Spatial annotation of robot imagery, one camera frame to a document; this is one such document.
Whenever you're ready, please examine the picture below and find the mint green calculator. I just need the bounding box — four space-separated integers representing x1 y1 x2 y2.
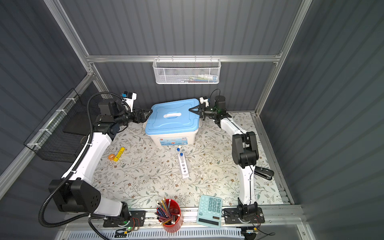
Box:
196 195 223 228

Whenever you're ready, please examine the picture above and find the blue plastic bin lid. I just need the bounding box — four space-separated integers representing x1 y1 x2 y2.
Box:
145 99 200 135

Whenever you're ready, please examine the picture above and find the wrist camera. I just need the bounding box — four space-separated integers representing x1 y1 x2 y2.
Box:
121 91 137 112
199 97 210 107

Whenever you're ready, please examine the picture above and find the red pencil cup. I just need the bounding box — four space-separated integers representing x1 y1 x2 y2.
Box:
155 198 184 234

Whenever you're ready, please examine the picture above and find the black stapler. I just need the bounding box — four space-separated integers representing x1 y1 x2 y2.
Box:
254 166 275 181

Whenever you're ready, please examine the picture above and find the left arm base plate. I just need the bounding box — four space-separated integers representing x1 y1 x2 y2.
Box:
103 211 146 228

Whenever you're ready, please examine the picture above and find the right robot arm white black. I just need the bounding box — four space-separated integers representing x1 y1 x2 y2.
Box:
189 95 259 221

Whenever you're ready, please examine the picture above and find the white slotted cable duct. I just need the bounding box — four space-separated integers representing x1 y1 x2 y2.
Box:
67 227 245 240

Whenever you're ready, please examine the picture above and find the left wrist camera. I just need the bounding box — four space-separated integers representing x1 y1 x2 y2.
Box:
121 91 137 112

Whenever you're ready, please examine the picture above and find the white test tube rack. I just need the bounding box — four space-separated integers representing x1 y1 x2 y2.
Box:
178 154 190 179

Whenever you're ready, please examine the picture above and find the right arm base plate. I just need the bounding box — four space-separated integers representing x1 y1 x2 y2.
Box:
222 208 265 225

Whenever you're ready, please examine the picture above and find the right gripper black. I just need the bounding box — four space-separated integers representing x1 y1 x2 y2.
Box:
190 104 219 122

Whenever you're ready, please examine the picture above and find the white wire wall basket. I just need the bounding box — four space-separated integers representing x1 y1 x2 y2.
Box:
153 60 222 85

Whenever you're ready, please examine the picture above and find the black wire side basket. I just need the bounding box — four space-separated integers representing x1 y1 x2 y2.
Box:
24 85 98 163

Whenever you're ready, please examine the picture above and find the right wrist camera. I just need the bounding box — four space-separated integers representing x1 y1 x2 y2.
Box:
199 97 210 107

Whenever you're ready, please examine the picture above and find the white plastic storage bin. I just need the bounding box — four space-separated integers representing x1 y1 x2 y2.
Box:
146 130 198 147

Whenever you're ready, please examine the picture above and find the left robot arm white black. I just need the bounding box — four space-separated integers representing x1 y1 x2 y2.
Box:
38 92 153 240

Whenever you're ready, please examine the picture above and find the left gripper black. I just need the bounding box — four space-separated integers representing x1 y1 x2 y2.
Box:
113 106 151 129

